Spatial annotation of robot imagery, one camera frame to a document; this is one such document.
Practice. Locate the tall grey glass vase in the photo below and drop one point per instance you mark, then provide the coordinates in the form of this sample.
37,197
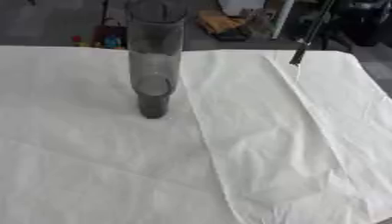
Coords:
154,58

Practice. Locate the tan cardboard box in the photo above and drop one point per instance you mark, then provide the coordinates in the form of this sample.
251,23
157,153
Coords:
223,24

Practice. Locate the dark red bag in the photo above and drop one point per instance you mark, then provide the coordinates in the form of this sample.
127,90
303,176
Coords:
109,36

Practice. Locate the white pole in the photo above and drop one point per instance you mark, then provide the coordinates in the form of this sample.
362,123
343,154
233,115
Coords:
282,18

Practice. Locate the black tripod leg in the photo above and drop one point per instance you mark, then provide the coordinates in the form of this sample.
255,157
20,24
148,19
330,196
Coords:
309,35

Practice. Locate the small red and yellow toy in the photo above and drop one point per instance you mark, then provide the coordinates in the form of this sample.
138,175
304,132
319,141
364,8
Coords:
77,41

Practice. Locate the black chair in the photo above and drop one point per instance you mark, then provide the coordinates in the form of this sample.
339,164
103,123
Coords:
365,20

